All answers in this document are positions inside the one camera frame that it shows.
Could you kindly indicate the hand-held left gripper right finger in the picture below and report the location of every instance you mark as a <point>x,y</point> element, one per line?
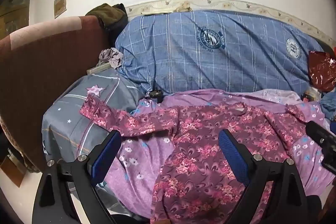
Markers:
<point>233,157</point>

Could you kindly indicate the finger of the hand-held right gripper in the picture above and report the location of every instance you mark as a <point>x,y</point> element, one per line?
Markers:
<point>324,144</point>

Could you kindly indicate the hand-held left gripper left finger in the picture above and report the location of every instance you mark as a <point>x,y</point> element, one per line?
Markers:
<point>105,154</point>

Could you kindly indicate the maroon floral shirt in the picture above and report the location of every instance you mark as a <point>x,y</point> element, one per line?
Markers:
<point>199,140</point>

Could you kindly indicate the blue crumpled cloth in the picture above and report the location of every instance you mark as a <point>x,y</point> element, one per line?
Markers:
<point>329,107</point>

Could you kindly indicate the purple floral bedsheet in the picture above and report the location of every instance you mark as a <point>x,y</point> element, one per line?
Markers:
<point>141,169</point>

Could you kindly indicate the grey star pillow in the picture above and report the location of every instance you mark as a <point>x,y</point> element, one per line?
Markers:
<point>71,121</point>

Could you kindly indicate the pale floral cloth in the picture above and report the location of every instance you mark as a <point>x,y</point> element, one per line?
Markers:
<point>278,95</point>

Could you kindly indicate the red plastic bag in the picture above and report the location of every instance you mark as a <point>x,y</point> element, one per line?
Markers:
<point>321,70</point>

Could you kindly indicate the small black object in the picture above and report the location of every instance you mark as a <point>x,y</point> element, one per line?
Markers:
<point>155,94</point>

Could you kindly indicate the wooden box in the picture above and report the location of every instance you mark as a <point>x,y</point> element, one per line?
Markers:
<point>13,169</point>

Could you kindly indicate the crumpled grey-purple cloth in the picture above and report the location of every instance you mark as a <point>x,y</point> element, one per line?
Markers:
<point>110,57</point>

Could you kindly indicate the blue plaid duvet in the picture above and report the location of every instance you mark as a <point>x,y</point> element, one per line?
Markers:
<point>210,56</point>

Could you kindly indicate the brown upholstered headboard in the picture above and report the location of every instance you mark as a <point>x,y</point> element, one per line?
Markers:
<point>39,66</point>

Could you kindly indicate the dark green cloth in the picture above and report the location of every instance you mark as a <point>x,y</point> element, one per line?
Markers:
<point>110,15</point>

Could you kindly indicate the small framed picture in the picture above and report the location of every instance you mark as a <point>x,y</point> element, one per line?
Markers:
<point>60,4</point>

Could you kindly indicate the wooden door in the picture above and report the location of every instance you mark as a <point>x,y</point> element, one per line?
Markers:
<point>14,8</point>

